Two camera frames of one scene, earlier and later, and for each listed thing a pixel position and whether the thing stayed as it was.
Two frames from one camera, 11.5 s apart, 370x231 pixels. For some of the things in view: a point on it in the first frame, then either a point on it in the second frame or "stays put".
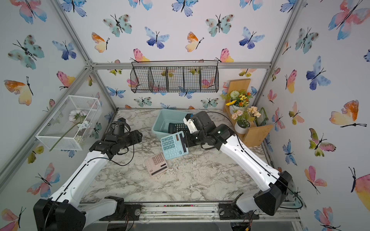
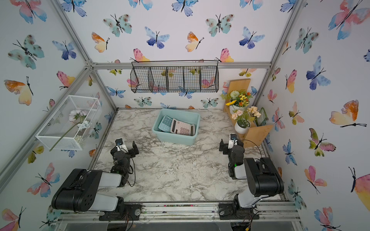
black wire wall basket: [171, 76] stays put
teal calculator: [174, 146] to [165, 124]
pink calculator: [156, 164] to [179, 127]
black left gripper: [136, 136] to [132, 154]
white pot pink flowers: [244, 119] stays put
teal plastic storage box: [160, 129] stays put
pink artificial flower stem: [78, 115] stays put
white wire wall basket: [69, 127] stays put
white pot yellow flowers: [237, 101] stays put
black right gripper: [188, 141] to [225, 146]
